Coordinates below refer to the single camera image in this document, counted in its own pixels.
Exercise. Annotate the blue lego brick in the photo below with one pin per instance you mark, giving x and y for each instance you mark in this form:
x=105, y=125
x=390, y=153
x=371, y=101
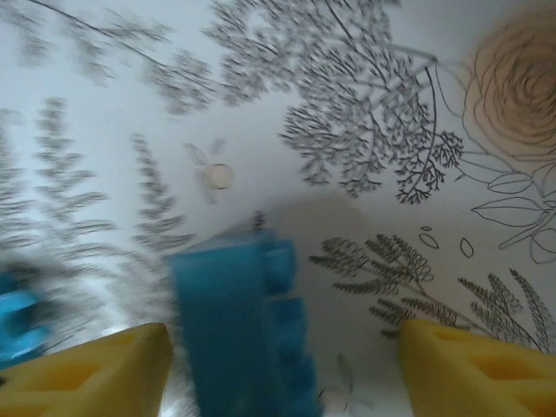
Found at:
x=17, y=313
x=226, y=326

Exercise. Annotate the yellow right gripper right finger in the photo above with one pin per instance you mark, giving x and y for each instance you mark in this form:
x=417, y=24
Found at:
x=486, y=382

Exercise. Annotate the floral white tablecloth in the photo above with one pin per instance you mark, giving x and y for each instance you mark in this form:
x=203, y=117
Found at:
x=304, y=130

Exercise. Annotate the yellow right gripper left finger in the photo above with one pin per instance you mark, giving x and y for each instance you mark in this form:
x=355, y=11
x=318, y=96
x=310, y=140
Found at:
x=87, y=382

